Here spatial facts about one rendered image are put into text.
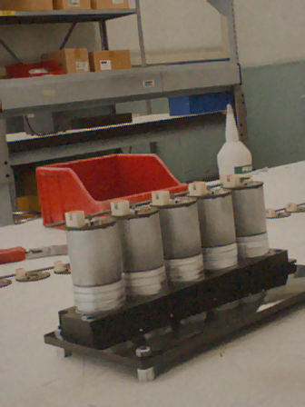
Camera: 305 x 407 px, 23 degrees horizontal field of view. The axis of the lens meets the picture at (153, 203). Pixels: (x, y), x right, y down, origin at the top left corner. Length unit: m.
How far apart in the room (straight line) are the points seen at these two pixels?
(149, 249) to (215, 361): 0.07
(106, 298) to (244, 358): 0.07
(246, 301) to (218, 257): 0.04
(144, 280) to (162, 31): 5.87
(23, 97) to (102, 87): 0.37
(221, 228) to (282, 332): 0.07
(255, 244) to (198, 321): 0.08
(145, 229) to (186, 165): 5.93
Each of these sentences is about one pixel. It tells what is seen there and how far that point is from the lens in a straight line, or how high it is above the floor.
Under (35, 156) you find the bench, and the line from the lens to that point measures 3.02.
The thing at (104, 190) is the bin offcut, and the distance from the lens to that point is 0.80.
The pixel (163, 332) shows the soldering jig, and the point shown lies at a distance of 0.35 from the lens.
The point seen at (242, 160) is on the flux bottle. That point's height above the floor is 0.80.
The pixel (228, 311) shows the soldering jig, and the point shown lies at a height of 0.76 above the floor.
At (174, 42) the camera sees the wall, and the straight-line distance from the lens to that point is 6.30.
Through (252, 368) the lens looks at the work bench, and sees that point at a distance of 0.33.
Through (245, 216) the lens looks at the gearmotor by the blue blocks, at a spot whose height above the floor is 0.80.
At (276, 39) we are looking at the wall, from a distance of 6.42.
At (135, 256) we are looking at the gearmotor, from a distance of 0.37.
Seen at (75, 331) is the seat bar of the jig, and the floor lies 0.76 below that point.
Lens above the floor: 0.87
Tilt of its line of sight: 8 degrees down
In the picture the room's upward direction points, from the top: 6 degrees counter-clockwise
